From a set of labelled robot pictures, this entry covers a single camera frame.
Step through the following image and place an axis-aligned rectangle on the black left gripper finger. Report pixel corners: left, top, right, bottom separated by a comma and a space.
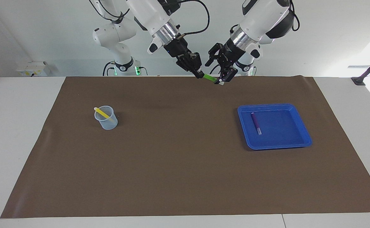
205, 43, 223, 67
215, 63, 239, 86

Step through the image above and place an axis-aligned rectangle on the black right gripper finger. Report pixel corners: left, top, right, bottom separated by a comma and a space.
190, 53, 204, 79
176, 57, 198, 77

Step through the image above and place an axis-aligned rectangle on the purple marker pen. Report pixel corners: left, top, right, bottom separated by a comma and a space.
251, 112, 263, 136

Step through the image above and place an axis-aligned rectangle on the yellow marker pen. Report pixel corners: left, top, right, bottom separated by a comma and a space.
94, 107, 116, 123

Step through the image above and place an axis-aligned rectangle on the blue plastic tray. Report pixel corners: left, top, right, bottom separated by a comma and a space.
237, 104, 313, 150

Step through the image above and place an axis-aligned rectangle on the translucent plastic cup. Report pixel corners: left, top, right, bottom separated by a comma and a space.
94, 105, 118, 130

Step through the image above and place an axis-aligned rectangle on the brown table mat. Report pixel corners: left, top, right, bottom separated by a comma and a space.
0, 76, 370, 219

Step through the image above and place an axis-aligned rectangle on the black clamp with pole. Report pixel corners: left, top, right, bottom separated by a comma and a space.
351, 51, 370, 86

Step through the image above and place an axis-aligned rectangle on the white power strip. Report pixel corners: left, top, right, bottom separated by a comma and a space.
16, 61, 51, 77

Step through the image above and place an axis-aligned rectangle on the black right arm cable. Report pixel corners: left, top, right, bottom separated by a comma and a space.
179, 0, 210, 36

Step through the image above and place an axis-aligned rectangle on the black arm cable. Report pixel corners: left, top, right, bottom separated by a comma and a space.
289, 0, 300, 31
179, 0, 210, 36

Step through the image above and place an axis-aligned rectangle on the black base cable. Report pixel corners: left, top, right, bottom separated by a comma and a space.
103, 61, 116, 76

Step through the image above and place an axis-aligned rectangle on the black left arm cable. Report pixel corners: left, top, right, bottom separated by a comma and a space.
289, 0, 300, 31

